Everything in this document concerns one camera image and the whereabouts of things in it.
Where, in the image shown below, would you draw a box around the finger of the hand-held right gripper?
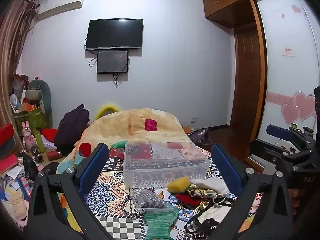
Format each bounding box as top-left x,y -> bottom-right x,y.
249,139 -> 304,167
266,124 -> 309,146

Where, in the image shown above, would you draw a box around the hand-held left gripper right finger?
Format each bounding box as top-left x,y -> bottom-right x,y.
210,144 -> 294,240

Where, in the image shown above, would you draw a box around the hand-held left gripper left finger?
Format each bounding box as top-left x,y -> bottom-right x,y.
26,143 -> 110,240

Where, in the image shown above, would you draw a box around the white cloth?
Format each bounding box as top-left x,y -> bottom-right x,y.
191,177 -> 230,194

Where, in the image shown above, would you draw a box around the patterned bed sheet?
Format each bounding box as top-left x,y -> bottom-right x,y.
57,142 -> 266,240

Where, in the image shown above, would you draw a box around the pink heart stickers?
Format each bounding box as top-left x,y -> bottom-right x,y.
266,91 -> 317,126

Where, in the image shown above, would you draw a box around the gold patterned scarf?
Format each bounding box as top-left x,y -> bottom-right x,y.
187,184 -> 218,198

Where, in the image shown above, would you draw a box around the red can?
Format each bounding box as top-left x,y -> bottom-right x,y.
47,150 -> 63,161

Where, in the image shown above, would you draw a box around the dark patterned bag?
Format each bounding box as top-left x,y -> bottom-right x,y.
182,126 -> 210,151

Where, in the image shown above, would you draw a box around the dark purple clothing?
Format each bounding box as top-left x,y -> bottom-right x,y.
54,104 -> 91,156

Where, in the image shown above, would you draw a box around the yellow sponge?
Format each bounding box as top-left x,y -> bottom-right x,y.
166,176 -> 192,194

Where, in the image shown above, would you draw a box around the black spiral hair band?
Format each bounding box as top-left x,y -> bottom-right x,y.
121,196 -> 146,217

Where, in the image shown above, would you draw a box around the red cloth on floor pile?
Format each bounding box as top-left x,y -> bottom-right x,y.
41,128 -> 59,142

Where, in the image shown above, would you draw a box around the dark metal cylinder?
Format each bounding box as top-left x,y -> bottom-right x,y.
31,147 -> 44,163

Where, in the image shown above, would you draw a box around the white sliding wardrobe door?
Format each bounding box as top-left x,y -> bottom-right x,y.
255,0 -> 320,144

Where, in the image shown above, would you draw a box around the yellow plush item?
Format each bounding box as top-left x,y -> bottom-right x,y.
94,104 -> 121,121

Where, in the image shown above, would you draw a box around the green cylinder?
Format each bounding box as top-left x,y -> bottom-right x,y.
34,131 -> 47,153

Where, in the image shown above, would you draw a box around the yellow fleece blanket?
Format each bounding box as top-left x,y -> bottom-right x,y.
56,108 -> 191,178

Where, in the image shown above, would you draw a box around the clear plastic storage box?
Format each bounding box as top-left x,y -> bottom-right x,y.
122,141 -> 212,189

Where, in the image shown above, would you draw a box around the clear mesh pouch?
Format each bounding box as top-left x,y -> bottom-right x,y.
131,188 -> 171,212

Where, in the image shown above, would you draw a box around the black bag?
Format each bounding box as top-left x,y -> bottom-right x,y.
18,152 -> 38,181

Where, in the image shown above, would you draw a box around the pink rabbit figure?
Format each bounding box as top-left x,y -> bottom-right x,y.
21,121 -> 37,152

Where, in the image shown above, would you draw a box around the green cardboard box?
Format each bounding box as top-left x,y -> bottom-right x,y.
13,107 -> 49,133

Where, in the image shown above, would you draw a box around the pile of papers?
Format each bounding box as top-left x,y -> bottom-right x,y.
0,154 -> 38,230

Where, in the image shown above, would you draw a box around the green knitted cloth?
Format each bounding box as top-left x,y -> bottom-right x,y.
143,206 -> 179,240

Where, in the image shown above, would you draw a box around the grey plush toy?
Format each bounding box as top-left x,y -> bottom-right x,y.
25,79 -> 53,130

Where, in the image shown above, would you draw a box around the red box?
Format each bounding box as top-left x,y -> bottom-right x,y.
0,123 -> 16,147

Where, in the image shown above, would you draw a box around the brown striped curtain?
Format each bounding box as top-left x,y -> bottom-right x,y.
0,0 -> 38,143

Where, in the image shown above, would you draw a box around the wooden wardrobe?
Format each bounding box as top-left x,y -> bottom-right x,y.
202,0 -> 298,173

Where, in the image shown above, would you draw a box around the white air conditioner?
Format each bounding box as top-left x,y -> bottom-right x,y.
37,0 -> 87,21

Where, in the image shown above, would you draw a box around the white pouch with black straps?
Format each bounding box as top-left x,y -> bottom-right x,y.
184,197 -> 256,233

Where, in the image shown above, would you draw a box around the small black wall monitor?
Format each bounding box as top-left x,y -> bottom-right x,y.
97,50 -> 129,74

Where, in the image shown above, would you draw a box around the large black wall television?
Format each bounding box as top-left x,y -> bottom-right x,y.
86,19 -> 144,51

